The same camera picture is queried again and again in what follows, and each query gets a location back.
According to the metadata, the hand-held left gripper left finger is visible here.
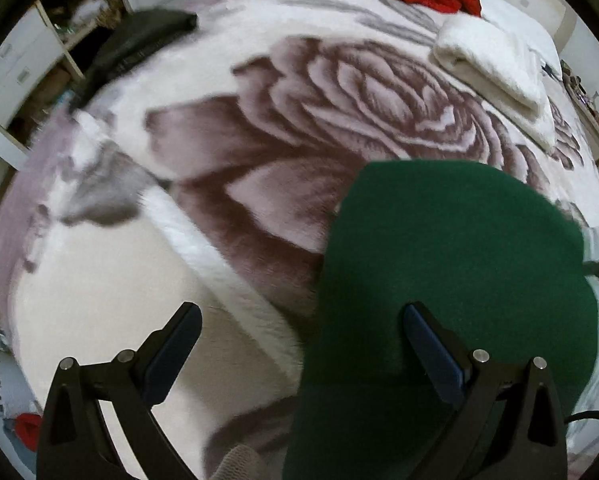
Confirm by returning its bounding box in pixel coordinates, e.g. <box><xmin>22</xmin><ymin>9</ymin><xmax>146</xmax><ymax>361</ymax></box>
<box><xmin>37</xmin><ymin>301</ymin><xmax>204</xmax><ymax>480</ymax></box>

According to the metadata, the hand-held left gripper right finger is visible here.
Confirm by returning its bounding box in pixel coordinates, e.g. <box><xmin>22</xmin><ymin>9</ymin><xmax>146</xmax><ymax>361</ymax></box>
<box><xmin>403</xmin><ymin>301</ymin><xmax>569</xmax><ymax>480</ymax></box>

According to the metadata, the green and white varsity jacket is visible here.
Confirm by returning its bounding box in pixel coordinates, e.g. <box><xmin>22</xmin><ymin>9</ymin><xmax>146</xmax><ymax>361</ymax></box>
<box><xmin>282</xmin><ymin>160</ymin><xmax>599</xmax><ymax>480</ymax></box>

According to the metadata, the white nightstand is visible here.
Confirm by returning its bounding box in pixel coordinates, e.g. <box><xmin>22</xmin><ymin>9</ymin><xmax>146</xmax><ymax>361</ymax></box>
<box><xmin>562</xmin><ymin>60</ymin><xmax>599</xmax><ymax>161</ymax></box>

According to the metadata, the small red cloth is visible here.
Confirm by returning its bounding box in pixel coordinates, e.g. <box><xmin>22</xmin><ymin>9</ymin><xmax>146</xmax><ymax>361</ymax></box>
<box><xmin>16</xmin><ymin>412</ymin><xmax>43</xmax><ymax>453</ymax></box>

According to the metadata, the nightstand clutter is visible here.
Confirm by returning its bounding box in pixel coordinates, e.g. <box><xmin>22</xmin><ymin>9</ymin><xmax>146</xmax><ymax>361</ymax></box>
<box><xmin>559</xmin><ymin>60</ymin><xmax>599</xmax><ymax>121</ymax></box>

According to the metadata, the folded white fleece cloth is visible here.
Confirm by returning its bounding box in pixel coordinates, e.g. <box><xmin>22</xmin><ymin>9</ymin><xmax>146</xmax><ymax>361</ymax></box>
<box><xmin>433</xmin><ymin>14</ymin><xmax>555</xmax><ymax>153</ymax></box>

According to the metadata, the beige bed headboard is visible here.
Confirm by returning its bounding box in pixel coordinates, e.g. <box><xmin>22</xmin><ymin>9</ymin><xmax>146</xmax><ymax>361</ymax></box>
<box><xmin>554</xmin><ymin>0</ymin><xmax>577</xmax><ymax>56</ymax></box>

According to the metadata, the floral purple bed blanket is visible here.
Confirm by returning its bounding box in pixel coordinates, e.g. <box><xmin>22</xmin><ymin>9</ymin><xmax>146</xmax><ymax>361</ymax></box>
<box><xmin>0</xmin><ymin>0</ymin><xmax>599</xmax><ymax>480</ymax></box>

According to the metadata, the white pillow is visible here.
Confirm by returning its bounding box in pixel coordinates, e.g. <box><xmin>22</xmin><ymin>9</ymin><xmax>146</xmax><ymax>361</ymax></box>
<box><xmin>474</xmin><ymin>0</ymin><xmax>563</xmax><ymax>81</ymax></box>

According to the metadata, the black garment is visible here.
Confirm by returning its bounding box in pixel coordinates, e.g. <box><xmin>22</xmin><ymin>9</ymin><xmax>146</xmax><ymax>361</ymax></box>
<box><xmin>70</xmin><ymin>7</ymin><xmax>199</xmax><ymax>111</ymax></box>

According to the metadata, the white drawer unit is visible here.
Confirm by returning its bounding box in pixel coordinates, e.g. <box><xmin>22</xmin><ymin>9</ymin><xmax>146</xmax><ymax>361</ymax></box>
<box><xmin>0</xmin><ymin>5</ymin><xmax>85</xmax><ymax>171</ymax></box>

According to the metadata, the black cable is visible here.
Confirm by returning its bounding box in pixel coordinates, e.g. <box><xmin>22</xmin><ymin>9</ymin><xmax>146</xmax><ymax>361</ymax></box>
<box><xmin>564</xmin><ymin>410</ymin><xmax>599</xmax><ymax>428</ymax></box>

